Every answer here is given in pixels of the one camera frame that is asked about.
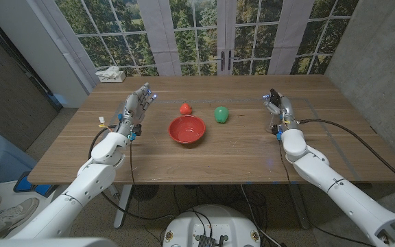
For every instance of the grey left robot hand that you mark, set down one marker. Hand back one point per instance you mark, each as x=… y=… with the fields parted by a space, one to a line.
x=134 y=108

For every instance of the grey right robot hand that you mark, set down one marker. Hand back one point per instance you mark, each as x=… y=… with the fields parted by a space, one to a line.
x=287 y=109

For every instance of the clear spray bottle black head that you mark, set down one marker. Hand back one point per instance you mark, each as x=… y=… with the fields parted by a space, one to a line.
x=273 y=125

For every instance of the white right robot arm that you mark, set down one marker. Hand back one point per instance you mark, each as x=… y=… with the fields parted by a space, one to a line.
x=338 y=192

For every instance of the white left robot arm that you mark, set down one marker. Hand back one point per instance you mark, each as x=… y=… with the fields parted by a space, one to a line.
x=87 y=182

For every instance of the red bowl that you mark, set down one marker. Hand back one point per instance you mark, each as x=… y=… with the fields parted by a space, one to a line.
x=187 y=132

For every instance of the white tissue box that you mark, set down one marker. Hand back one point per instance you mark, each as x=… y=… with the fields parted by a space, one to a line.
x=111 y=76

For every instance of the small red fruit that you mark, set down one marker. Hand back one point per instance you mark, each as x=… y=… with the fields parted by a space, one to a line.
x=185 y=109

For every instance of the black round fan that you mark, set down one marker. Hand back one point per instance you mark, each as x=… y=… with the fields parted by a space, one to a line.
x=145 y=192

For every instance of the printed window forest backdrop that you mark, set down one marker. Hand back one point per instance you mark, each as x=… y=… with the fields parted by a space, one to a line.
x=190 y=41

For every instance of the grey table leg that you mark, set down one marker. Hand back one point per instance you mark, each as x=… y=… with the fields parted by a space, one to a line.
x=298 y=206

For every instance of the white table leg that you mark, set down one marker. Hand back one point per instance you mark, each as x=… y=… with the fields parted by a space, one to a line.
x=122 y=206

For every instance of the blue flat pad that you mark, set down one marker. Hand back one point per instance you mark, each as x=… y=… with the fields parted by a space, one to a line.
x=29 y=187

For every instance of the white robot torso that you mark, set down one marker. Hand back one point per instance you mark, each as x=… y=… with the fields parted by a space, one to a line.
x=211 y=223

